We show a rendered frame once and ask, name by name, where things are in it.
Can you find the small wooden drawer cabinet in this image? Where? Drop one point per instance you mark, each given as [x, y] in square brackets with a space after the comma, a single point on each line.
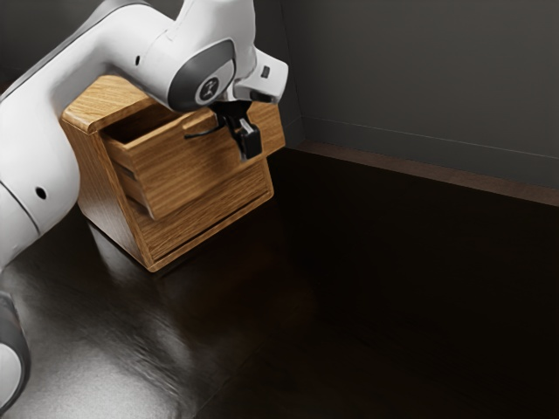
[174, 244]

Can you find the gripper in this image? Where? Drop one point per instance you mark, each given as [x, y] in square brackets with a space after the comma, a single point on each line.
[230, 109]

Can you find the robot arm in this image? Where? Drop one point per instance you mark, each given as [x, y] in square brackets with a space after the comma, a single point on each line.
[52, 131]

